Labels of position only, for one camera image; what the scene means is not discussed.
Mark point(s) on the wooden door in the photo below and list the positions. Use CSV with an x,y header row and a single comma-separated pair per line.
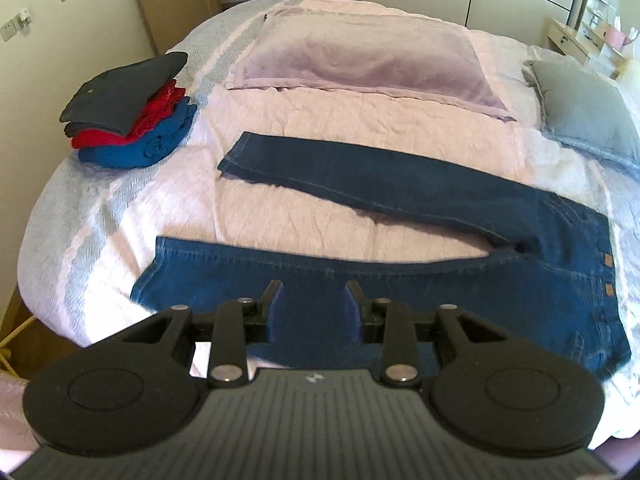
x,y
172,2

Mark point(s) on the pink box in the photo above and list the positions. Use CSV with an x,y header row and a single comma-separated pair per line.
x,y
620,38

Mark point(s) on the folded dark navy garment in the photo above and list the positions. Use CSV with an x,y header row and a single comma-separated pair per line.
x,y
122,92

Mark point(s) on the white plug-in charger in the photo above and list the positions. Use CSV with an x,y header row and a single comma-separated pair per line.
x,y
22,18

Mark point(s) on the grey cushion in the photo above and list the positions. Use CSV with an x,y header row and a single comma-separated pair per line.
x,y
582,102

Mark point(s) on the folded red garment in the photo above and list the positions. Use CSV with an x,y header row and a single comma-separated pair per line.
x,y
160,107

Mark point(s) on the blue denim jeans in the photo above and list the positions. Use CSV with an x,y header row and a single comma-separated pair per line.
x,y
450,280

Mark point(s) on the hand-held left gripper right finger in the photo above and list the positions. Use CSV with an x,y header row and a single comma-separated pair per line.
x,y
353,312

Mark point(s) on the folded blue garment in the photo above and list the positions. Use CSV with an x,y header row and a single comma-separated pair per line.
x,y
150,145

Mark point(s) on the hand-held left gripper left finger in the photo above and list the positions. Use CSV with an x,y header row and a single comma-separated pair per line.
x,y
276,312

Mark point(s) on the bed with pink cover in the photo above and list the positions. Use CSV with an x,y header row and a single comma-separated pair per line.
x,y
300,115

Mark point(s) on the cream dressing table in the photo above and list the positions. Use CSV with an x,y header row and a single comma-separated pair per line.
x,y
580,42

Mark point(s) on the lilac pillow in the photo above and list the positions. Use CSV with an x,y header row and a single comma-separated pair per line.
x,y
360,55

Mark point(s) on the beige wall socket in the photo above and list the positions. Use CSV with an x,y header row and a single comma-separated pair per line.
x,y
7,28

